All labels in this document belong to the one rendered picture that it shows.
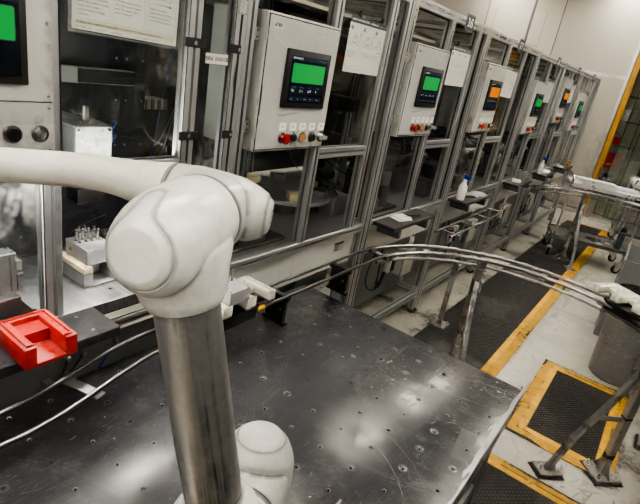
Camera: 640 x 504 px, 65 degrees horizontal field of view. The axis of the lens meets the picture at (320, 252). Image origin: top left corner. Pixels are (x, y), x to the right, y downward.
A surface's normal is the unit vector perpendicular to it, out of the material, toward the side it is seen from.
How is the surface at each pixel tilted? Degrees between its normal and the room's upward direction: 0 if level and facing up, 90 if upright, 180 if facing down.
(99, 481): 0
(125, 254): 84
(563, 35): 90
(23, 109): 90
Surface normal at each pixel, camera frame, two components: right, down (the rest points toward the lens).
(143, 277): -0.22, 0.16
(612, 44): -0.59, 0.20
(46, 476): 0.17, -0.92
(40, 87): 0.79, 0.35
